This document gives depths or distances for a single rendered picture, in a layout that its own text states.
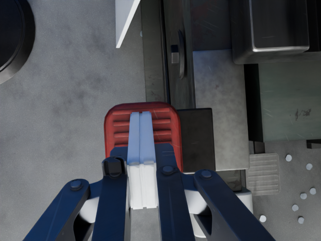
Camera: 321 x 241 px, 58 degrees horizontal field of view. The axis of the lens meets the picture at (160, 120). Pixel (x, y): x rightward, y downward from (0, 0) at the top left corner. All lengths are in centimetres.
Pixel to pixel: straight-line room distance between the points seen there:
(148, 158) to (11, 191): 95
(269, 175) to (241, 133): 57
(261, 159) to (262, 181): 7
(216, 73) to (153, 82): 62
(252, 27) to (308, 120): 14
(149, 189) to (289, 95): 25
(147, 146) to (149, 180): 2
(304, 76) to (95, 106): 74
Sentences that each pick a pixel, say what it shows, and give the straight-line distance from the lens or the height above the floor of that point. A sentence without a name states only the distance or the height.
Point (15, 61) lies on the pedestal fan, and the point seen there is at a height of 3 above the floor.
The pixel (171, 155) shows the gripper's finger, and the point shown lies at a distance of 17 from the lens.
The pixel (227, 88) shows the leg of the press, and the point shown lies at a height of 64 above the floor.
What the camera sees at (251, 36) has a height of 70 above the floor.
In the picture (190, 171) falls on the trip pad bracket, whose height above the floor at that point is 70.
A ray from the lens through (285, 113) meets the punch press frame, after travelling 36.
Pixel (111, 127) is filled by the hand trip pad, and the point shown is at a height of 75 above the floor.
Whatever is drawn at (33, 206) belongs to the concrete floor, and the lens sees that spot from 107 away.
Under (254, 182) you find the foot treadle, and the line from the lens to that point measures 90.
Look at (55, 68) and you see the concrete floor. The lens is 103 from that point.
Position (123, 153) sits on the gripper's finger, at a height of 80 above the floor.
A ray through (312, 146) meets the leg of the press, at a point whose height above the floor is 3.
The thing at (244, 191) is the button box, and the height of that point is 62.
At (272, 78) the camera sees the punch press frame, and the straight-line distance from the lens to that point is 36.
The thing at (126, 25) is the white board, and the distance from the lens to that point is 80.
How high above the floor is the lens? 97
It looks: 87 degrees down
